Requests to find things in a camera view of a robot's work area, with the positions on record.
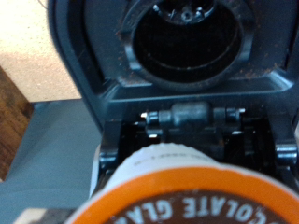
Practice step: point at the black Keurig coffee machine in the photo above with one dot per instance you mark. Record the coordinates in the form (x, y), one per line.
(187, 46)

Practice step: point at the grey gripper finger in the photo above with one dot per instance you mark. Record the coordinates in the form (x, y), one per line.
(46, 217)

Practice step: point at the orange coffee pod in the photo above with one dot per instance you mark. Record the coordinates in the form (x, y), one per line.
(174, 183)

